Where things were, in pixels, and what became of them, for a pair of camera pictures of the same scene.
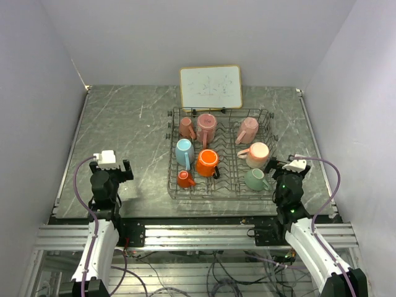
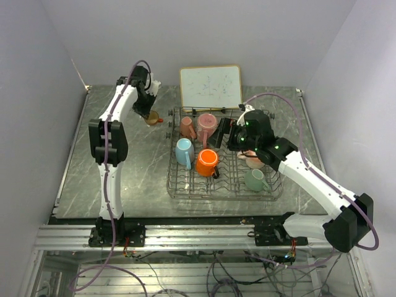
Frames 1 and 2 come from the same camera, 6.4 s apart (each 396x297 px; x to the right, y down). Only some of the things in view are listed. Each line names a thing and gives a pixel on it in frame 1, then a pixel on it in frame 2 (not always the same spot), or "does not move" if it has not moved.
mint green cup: [254, 180] does not move
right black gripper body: [275, 164] -> [238, 137]
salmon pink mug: [185, 129] does not move
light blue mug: [184, 153] does not move
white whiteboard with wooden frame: [211, 88] does not move
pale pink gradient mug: [257, 156] does not move
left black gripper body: [116, 174] -> [144, 105]
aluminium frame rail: [189, 237] does not move
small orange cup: [183, 179] -> [153, 118]
